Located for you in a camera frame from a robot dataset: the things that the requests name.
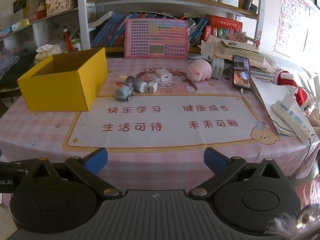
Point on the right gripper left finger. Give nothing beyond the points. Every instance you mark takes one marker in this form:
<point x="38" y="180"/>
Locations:
<point x="86" y="170"/>

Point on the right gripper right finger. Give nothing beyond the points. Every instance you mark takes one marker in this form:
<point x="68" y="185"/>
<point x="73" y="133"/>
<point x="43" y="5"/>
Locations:
<point x="225" y="171"/>

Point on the toy car grey purple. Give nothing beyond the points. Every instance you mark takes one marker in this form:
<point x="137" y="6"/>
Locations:
<point x="124" y="91"/>

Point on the dark blue white bottle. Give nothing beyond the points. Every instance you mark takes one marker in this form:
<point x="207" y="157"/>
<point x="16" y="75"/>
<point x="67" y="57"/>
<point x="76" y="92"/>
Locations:
<point x="138" y="85"/>

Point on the pink plush pig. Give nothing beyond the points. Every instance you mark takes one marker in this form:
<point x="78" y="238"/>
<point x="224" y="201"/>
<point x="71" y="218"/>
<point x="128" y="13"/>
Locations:
<point x="199" y="70"/>

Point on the small white charger cube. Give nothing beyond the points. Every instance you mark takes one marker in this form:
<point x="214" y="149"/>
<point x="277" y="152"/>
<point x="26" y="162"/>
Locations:
<point x="151" y="87"/>

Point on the white tape roll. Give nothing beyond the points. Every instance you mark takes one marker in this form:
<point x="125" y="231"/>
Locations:
<point x="217" y="65"/>

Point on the large white charger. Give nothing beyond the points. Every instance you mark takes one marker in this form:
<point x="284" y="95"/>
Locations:
<point x="163" y="74"/>

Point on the small card box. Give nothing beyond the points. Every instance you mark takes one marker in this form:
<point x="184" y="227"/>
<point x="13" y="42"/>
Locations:
<point x="155" y="79"/>

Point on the pink checkered table mat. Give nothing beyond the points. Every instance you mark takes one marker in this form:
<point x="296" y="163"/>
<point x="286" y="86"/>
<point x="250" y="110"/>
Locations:
<point x="156" y="141"/>

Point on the white power strip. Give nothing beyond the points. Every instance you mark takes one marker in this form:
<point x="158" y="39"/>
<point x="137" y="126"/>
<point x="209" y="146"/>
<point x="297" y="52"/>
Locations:
<point x="282" y="108"/>

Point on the yellow cardboard box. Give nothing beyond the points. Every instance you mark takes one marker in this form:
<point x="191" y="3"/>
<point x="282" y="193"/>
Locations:
<point x="65" y="82"/>

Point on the black smartphone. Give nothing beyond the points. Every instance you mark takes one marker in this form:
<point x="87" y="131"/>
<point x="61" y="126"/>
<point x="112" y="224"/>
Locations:
<point x="241" y="73"/>

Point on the red santa hat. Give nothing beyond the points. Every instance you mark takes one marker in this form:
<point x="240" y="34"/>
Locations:
<point x="286" y="79"/>

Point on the stack of papers and books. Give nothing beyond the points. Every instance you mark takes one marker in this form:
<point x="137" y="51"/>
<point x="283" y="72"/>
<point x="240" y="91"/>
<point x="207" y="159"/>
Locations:
<point x="226" y="49"/>

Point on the white tissue pack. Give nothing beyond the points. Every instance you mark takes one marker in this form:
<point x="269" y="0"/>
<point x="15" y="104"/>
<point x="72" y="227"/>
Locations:
<point x="45" y="51"/>

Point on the row of blue books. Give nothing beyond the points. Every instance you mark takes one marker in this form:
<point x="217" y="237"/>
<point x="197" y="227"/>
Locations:
<point x="111" y="30"/>

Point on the pink keyboard learning tablet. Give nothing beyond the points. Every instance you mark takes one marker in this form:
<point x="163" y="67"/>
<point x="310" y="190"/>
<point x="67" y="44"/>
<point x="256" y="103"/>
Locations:
<point x="156" y="38"/>

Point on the red dictionary box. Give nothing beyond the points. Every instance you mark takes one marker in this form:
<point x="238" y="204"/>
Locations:
<point x="225" y="23"/>

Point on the white shelf unit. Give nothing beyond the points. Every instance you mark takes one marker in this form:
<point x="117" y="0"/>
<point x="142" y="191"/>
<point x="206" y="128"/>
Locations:
<point x="92" y="13"/>

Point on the alphabet wall poster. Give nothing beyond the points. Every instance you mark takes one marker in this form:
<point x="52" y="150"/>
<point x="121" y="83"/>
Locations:
<point x="292" y="28"/>

